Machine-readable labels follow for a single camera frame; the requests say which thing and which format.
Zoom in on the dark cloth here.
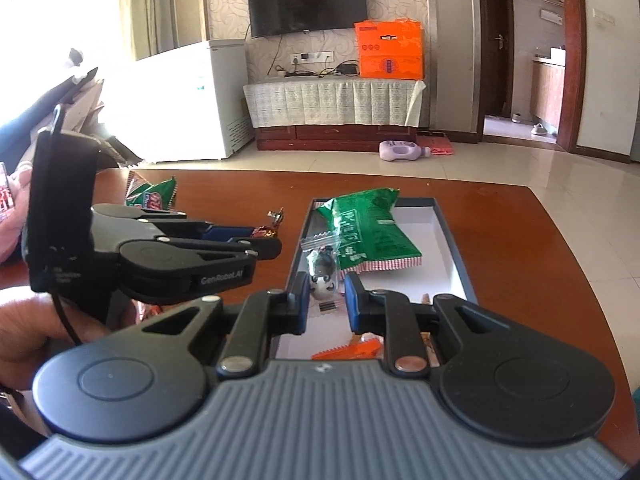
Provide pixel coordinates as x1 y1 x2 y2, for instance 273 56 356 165
0 67 98 161

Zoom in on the black cable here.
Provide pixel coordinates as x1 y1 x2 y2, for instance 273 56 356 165
47 245 83 348

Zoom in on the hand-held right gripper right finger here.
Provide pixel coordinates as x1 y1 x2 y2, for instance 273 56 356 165
344 272 521 376

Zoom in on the plain green snack bag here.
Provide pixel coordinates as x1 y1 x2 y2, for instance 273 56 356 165
316 187 423 275

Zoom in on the person's left hand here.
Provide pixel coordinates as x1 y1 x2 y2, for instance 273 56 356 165
0 290 113 393

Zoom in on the dark wooden television cabinet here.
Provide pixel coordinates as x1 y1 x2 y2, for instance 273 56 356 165
256 122 418 152

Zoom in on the clear panda candy packet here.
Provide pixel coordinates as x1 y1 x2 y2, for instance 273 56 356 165
300 232 346 316

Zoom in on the dark wooden door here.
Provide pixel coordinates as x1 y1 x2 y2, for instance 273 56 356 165
482 0 516 116

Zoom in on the purple detergent bottle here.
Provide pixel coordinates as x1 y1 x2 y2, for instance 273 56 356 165
378 140 432 163

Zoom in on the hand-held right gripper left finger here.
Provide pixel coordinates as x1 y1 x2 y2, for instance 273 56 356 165
142 272 311 377

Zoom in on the long orange snack packet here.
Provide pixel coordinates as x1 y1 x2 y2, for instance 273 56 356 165
311 337 385 362

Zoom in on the black wall television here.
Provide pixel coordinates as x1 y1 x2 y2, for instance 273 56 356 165
246 0 368 38

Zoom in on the red gold candy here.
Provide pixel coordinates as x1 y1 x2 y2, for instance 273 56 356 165
251 206 287 240

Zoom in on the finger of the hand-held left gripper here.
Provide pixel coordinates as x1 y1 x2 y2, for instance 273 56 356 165
222 237 283 261
187 220 256 242

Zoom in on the pink floor mat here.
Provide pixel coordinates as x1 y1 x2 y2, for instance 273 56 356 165
416 130 456 156

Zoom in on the beige window curtain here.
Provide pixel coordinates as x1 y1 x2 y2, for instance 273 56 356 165
117 0 211 61

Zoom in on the wooden kitchen cabinet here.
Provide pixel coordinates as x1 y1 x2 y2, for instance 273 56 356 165
531 47 568 133

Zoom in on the white cardboard box blue rim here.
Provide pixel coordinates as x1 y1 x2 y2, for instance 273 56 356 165
272 196 478 361

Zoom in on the white chest freezer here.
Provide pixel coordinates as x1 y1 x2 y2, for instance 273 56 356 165
107 39 253 163

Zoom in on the patterned cabinet cover cloth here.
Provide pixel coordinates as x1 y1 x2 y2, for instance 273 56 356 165
242 77 427 128

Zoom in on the white wall socket strip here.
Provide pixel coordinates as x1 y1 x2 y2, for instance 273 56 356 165
290 50 335 64

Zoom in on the orange gift box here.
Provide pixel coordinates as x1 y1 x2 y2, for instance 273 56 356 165
354 18 427 81

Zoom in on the smartphone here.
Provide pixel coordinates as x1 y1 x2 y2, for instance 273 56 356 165
0 162 13 211

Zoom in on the green snack bag red logo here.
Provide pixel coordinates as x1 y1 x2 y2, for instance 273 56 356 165
124 170 180 211

